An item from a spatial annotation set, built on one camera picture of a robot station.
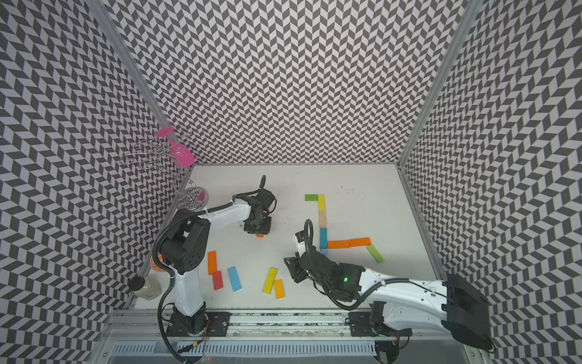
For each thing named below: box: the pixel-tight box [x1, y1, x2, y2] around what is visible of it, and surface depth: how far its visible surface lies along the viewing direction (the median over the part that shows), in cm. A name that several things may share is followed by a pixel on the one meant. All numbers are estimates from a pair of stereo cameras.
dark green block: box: [304, 194, 319, 201], surface depth 107 cm
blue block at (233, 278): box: [227, 265, 243, 292], surface depth 84 cm
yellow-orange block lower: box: [273, 279, 286, 300], surface depth 82 cm
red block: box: [212, 269, 224, 291], surface depth 83 cm
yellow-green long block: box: [262, 266, 279, 295], surface depth 84 cm
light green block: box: [366, 244, 384, 264], surface depth 91 cm
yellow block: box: [317, 194, 326, 211], surface depth 107 cm
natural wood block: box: [318, 210, 328, 229], surface depth 101 cm
